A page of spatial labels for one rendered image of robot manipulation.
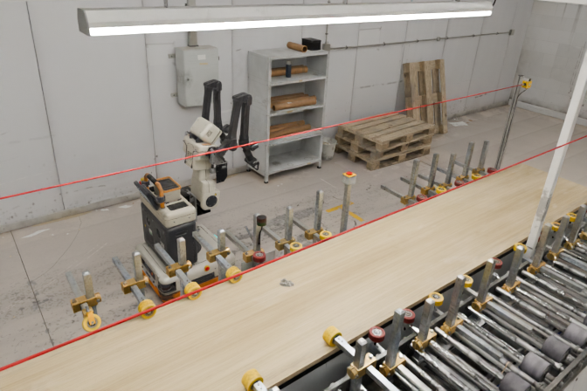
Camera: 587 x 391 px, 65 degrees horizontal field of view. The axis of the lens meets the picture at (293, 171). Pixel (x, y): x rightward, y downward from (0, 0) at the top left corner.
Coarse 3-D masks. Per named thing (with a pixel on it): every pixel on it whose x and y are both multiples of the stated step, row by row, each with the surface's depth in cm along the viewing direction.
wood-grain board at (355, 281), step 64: (448, 192) 375; (512, 192) 381; (576, 192) 387; (320, 256) 287; (384, 256) 290; (448, 256) 293; (128, 320) 229; (192, 320) 231; (256, 320) 233; (320, 320) 236; (384, 320) 239; (0, 384) 193; (64, 384) 194; (128, 384) 196; (192, 384) 197
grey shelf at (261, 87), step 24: (288, 48) 565; (264, 72) 523; (312, 72) 582; (264, 96) 534; (264, 120) 545; (288, 120) 617; (312, 120) 616; (264, 144) 557; (288, 144) 632; (312, 144) 627; (264, 168) 569; (288, 168) 589
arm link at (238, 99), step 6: (234, 96) 345; (240, 96) 343; (246, 96) 345; (234, 102) 345; (240, 102) 344; (234, 108) 345; (240, 108) 347; (234, 114) 346; (234, 120) 348; (234, 126) 350; (228, 132) 353; (234, 132) 352; (228, 138) 353; (234, 138) 353; (228, 144) 352; (234, 144) 353; (234, 150) 355
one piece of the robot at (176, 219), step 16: (144, 176) 361; (160, 192) 341; (144, 208) 375; (160, 208) 346; (176, 208) 349; (192, 208) 351; (144, 224) 385; (160, 224) 352; (176, 224) 347; (192, 224) 356; (160, 240) 360; (192, 240) 361; (160, 256) 369; (176, 256) 358; (192, 256) 367
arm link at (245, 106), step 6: (246, 102) 346; (246, 108) 351; (246, 114) 353; (246, 120) 355; (240, 126) 358; (246, 126) 357; (240, 132) 360; (246, 132) 359; (240, 138) 361; (246, 138) 360; (240, 144) 363
